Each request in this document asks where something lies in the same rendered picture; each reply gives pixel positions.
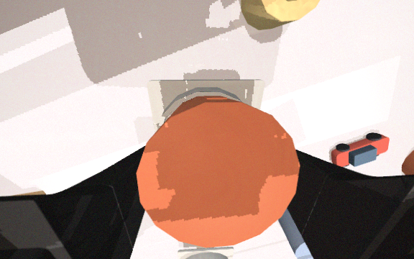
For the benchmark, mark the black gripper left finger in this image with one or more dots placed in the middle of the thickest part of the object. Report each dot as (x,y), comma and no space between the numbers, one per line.
(97,218)

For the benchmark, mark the red toy car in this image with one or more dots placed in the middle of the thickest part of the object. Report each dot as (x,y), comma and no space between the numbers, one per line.
(360,152)

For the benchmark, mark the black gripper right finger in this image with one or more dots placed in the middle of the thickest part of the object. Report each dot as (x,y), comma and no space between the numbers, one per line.
(345,214)

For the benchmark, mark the light blue cylinder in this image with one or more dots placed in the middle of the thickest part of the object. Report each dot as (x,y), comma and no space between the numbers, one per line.
(293,236)

